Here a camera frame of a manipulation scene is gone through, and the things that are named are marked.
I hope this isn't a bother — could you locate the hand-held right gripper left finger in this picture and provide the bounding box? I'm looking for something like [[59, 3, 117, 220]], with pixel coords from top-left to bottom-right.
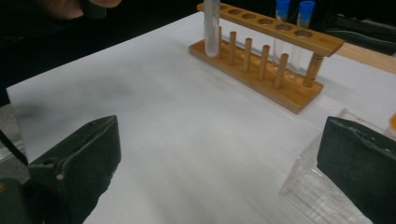
[[27, 115, 122, 224]]

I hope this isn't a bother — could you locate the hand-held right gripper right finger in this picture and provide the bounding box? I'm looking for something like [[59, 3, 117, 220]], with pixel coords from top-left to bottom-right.
[[317, 116, 396, 224]]

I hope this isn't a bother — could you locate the clear acrylic tube rack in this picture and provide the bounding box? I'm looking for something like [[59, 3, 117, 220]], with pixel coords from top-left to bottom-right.
[[279, 106, 396, 224]]

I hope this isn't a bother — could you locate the wooden test tube rack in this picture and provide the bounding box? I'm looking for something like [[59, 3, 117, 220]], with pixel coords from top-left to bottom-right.
[[188, 1, 345, 115]]

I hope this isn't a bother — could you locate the blue cap plastic tube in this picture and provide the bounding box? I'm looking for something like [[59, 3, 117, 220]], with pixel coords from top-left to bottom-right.
[[290, 0, 317, 76], [273, 0, 292, 68]]

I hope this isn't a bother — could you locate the dark equipment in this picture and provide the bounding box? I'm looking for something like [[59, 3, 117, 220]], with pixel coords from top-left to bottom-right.
[[323, 12, 396, 56]]

